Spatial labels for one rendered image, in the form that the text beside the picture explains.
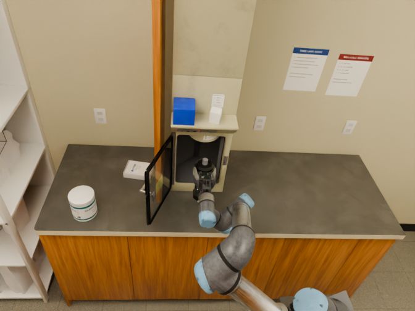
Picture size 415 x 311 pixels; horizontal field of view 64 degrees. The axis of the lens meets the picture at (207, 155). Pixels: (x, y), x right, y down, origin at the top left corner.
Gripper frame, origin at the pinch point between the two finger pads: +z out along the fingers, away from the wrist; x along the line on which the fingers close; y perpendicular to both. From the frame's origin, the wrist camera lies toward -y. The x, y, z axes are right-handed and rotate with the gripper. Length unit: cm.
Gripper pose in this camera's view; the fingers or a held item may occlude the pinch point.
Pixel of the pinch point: (204, 169)
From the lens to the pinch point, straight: 173.9
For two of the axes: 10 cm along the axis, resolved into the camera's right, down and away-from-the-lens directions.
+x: -10.0, -0.3, -0.9
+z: -0.4, -6.9, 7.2
